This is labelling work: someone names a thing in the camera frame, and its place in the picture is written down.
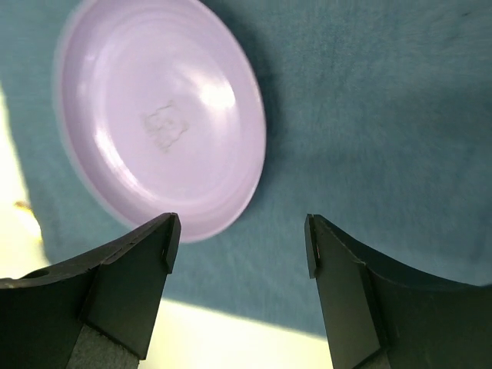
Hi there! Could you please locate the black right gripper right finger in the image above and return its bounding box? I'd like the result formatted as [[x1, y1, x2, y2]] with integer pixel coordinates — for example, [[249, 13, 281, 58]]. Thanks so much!
[[304, 214, 491, 368]]

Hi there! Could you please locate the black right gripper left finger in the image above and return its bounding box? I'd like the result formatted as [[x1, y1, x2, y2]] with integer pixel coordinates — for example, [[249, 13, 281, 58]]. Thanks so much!
[[1, 213, 181, 368]]

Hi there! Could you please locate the blue cloth placemat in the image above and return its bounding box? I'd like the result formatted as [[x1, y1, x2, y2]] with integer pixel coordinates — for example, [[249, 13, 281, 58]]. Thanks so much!
[[0, 0, 492, 339]]

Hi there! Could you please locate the lilac plastic plate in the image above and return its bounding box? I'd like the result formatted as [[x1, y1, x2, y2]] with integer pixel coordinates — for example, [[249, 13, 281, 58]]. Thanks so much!
[[53, 1, 267, 243]]

